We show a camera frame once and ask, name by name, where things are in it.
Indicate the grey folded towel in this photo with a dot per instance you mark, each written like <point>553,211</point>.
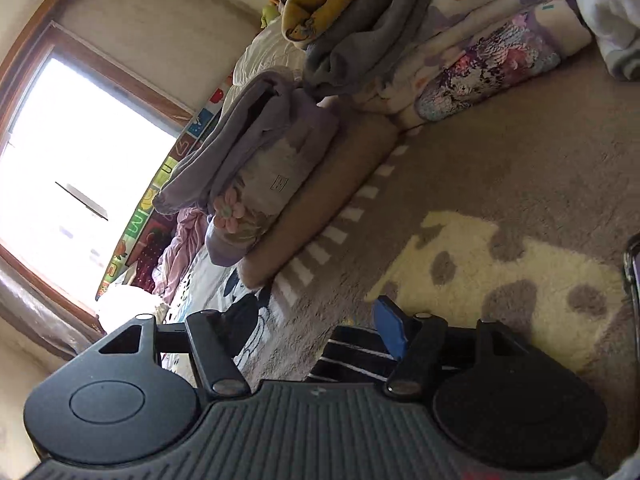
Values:
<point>364,42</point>

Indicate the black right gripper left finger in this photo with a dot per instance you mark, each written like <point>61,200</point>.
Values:
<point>212,339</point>

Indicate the purple cartoon folded quilt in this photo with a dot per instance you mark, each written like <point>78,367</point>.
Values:
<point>468,50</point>

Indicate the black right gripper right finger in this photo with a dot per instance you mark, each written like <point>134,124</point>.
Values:
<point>415,343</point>

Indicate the wooden framed window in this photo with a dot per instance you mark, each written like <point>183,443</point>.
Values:
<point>81,140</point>

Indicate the black white striped garment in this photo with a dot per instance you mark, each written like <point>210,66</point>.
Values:
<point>353,355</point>

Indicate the brown pillow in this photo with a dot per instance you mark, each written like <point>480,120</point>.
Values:
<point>362,142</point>

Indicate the folded purple flower blanket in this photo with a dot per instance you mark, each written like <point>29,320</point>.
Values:
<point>253,163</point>

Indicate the cream quilted duvet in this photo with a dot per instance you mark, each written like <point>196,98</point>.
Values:
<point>268,50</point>

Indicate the grey cream spotted blanket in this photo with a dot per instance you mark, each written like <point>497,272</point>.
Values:
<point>517,210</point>

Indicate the pink crumpled garment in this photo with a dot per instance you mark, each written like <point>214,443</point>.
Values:
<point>177,257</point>

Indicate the colourful alphabet play mat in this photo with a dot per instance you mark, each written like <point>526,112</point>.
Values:
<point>146,225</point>

